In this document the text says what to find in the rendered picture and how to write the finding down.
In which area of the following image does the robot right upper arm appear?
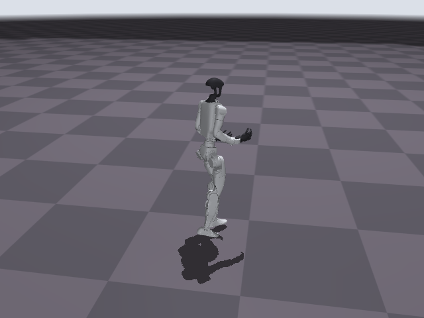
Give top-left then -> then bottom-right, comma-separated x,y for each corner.
213,105 -> 227,138

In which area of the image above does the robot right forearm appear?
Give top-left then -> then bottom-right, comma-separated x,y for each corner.
217,131 -> 240,145

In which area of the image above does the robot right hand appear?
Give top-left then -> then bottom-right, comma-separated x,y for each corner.
235,128 -> 252,142

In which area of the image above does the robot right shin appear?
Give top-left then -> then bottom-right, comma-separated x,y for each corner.
204,193 -> 220,231

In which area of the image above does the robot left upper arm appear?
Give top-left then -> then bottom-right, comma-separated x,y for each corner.
195,100 -> 203,131

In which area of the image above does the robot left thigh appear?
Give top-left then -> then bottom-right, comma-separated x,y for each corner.
196,149 -> 214,190

